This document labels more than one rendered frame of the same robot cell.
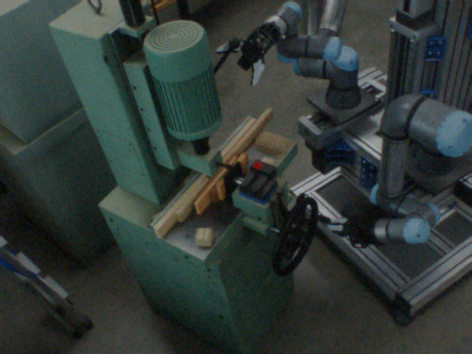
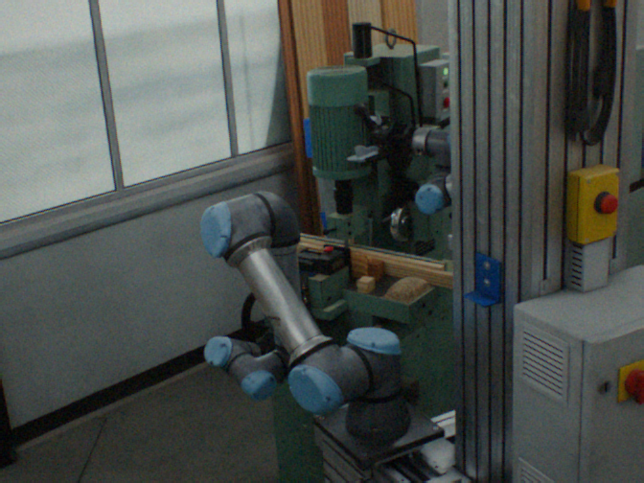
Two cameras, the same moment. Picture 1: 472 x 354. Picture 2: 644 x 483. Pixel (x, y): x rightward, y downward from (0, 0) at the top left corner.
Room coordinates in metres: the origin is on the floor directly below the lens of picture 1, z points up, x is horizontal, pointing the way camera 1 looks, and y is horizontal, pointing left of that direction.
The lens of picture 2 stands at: (1.02, -2.62, 1.96)
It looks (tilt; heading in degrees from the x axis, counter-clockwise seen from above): 20 degrees down; 87
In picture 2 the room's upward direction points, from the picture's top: 4 degrees counter-clockwise
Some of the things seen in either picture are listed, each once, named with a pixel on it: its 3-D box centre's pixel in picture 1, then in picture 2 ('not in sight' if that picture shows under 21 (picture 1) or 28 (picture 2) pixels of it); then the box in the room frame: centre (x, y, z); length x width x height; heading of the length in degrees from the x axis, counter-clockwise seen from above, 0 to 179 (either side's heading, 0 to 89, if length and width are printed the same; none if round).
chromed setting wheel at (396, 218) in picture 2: not in sight; (402, 221); (1.43, 0.10, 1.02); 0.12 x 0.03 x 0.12; 48
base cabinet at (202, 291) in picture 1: (209, 259); (376, 402); (1.33, 0.18, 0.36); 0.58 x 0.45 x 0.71; 48
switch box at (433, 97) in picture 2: not in sight; (436, 88); (1.57, 0.23, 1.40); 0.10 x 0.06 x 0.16; 48
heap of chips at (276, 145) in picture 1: (271, 141); (407, 285); (1.40, -0.16, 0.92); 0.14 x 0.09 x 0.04; 48
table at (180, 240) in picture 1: (241, 195); (334, 287); (1.20, -0.01, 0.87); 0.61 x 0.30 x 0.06; 138
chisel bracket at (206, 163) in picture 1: (200, 158); (350, 224); (1.27, 0.10, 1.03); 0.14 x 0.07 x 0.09; 48
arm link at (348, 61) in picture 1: (341, 66); not in sight; (1.69, -0.51, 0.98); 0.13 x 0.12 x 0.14; 60
